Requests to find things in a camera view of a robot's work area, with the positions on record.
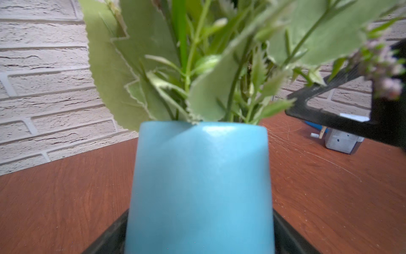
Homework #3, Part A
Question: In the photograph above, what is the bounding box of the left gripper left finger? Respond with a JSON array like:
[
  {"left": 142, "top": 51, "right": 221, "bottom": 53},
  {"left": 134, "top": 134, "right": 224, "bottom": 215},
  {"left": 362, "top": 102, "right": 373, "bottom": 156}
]
[{"left": 82, "top": 210, "right": 129, "bottom": 254}]

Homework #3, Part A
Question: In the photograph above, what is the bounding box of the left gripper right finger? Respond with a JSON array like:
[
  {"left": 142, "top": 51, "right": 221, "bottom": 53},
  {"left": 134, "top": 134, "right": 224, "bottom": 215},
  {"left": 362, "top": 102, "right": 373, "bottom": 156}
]
[{"left": 273, "top": 209, "right": 320, "bottom": 254}]

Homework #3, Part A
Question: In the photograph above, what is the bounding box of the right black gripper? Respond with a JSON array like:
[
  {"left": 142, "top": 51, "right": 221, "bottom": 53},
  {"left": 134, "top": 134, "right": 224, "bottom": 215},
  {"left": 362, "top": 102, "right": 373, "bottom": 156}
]
[{"left": 284, "top": 37, "right": 406, "bottom": 148}]

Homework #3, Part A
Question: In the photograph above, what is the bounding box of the teal ceramic vase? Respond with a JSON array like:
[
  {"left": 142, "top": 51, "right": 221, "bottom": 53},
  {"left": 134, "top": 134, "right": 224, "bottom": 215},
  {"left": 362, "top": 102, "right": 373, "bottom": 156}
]
[{"left": 124, "top": 121, "right": 276, "bottom": 254}]

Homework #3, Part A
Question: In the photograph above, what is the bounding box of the pink white mixed bouquet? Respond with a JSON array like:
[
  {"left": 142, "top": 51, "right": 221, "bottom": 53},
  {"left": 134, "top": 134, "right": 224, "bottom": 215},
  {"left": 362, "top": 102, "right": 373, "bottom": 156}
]
[{"left": 187, "top": 1, "right": 400, "bottom": 122}]

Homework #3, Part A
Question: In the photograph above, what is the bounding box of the white poppy stem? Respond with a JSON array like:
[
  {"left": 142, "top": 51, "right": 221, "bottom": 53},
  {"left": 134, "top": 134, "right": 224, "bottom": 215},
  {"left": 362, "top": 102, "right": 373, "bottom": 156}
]
[{"left": 145, "top": 1, "right": 227, "bottom": 123}]

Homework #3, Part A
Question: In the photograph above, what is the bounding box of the grey tape roll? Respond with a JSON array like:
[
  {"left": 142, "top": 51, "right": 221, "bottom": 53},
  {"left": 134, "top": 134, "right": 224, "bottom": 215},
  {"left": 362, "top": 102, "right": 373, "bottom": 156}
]
[{"left": 310, "top": 126, "right": 365, "bottom": 155}]

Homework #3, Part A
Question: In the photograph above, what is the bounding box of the blue oval object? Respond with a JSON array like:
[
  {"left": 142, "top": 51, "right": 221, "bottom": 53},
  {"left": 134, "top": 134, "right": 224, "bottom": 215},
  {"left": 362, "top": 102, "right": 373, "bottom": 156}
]
[{"left": 305, "top": 121, "right": 323, "bottom": 132}]

